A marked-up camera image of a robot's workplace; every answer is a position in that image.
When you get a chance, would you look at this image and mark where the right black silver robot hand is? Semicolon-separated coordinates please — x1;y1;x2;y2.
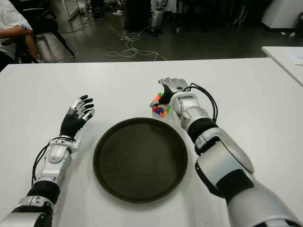
149;77;190;108

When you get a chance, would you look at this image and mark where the white column with black base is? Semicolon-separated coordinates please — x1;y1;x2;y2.
260;0;303;33

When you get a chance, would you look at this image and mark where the white humanoid robot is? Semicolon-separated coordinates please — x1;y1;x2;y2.
150;0;169;37

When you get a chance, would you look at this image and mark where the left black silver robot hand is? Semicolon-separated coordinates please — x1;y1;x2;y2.
59;95;96;138

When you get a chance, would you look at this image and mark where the black cabinet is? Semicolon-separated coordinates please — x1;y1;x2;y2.
126;0;152;33

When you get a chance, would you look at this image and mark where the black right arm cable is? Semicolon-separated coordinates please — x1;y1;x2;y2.
183;82;219;123

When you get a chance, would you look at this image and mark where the white side table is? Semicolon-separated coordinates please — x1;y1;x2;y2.
261;46;303;87

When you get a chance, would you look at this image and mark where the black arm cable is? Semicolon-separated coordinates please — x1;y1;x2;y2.
30;136;71;185
183;82;219;123

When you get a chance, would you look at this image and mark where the grey folding metal frame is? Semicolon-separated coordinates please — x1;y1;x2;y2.
233;4;249;27

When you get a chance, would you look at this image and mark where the black office chair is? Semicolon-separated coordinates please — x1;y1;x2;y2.
1;0;76;64

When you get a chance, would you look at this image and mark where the dark brown round plate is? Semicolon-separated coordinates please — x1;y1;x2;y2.
92;117;189;204

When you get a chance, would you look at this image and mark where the person in white shirt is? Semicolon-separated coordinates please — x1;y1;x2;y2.
0;0;45;71

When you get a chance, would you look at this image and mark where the white paper sheet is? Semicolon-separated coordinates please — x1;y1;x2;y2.
285;48;303;66

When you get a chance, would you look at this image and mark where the multicoloured Rubik's cube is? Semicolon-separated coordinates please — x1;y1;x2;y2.
151;92;171;118

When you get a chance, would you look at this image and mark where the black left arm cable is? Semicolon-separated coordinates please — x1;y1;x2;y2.
30;136;71;185

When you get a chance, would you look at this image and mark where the white cable on floor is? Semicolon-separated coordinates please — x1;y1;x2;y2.
105;10;169;61

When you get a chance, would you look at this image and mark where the white low cabinet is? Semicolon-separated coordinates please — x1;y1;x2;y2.
67;0;82;21

